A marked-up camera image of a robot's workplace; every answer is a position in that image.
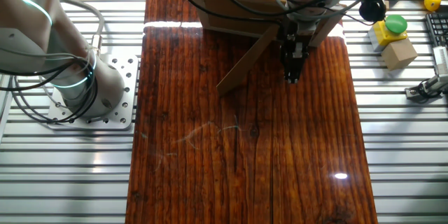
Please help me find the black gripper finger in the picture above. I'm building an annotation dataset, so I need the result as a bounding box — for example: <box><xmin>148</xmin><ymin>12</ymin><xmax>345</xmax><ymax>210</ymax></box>
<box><xmin>295</xmin><ymin>51</ymin><xmax>311</xmax><ymax>82</ymax></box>
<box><xmin>281</xmin><ymin>51</ymin><xmax>298</xmax><ymax>84</ymax></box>

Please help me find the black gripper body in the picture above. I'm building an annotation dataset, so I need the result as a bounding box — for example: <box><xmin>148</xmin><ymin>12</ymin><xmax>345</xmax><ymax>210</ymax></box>
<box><xmin>279</xmin><ymin>17</ymin><xmax>316</xmax><ymax>60</ymax></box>

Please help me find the green button yellow box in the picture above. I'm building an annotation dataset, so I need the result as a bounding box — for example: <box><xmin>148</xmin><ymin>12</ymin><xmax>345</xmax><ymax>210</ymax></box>
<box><xmin>367</xmin><ymin>14</ymin><xmax>410</xmax><ymax>53</ymax></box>

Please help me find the wood-grain table mat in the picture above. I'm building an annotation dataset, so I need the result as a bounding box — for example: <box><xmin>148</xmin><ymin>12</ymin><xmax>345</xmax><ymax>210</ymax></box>
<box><xmin>125</xmin><ymin>0</ymin><xmax>379</xmax><ymax>224</ymax></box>

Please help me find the wooden cube block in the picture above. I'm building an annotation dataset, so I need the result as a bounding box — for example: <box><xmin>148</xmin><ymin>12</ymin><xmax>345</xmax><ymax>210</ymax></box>
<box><xmin>380</xmin><ymin>38</ymin><xmax>419</xmax><ymax>71</ymax></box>

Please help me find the grey metal tool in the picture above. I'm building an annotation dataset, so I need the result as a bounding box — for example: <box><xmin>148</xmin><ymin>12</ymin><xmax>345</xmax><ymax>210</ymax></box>
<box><xmin>405</xmin><ymin>45</ymin><xmax>448</xmax><ymax>101</ymax></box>

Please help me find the black keyboard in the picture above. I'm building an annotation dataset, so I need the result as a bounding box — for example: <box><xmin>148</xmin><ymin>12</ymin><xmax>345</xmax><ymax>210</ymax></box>
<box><xmin>424</xmin><ymin>13</ymin><xmax>448</xmax><ymax>48</ymax></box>

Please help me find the wooden photo frame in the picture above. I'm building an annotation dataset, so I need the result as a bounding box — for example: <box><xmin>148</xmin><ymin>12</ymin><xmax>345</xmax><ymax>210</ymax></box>
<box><xmin>188</xmin><ymin>0</ymin><xmax>347</xmax><ymax>97</ymax></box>

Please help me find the black coiled cable bundle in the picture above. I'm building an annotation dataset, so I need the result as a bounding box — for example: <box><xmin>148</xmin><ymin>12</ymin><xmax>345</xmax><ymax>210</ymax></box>
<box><xmin>358</xmin><ymin>0</ymin><xmax>388</xmax><ymax>24</ymax></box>

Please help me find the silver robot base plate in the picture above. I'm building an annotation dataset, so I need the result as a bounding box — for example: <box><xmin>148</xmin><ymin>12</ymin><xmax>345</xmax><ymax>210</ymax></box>
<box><xmin>46</xmin><ymin>54</ymin><xmax>140</xmax><ymax>131</ymax></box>

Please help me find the grey cable conduit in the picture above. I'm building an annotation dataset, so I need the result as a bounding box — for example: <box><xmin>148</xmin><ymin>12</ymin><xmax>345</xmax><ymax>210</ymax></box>
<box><xmin>57</xmin><ymin>0</ymin><xmax>106</xmax><ymax>57</ymax></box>

